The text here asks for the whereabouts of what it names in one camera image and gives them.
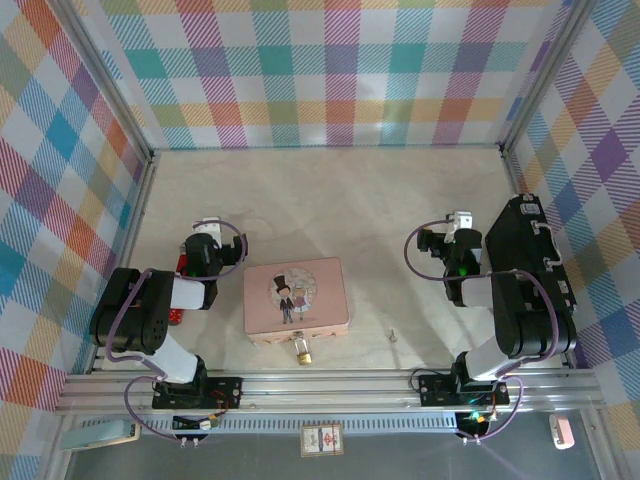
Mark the small metal key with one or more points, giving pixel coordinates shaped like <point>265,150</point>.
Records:
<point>393,335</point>

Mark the pink cartoon couple box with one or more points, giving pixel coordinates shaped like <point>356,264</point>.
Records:
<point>320,310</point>

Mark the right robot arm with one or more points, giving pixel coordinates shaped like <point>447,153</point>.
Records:
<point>520,320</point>

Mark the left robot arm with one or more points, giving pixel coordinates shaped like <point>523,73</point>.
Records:
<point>130,310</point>

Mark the black briefcase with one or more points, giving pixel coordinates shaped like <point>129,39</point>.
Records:
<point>515,245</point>

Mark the red glitter box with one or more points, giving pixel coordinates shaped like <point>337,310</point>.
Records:
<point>175,316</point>

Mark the white and pink device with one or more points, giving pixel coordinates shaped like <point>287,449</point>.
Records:
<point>564,432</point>

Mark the playing card box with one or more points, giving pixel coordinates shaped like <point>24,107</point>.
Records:
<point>321,440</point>

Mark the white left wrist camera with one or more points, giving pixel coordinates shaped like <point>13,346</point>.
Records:
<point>211,227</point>

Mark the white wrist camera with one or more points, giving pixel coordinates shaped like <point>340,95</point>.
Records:
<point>461,220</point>
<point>211,227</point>

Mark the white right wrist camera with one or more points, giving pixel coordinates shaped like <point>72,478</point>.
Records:
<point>461,220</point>

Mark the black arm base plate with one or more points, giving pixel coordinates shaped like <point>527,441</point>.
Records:
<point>435,390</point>
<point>225,390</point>

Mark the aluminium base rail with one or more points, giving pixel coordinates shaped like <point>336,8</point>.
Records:
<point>325,390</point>

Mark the aluminium upright frame post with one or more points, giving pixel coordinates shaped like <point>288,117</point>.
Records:
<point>106,75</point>
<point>547,75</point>

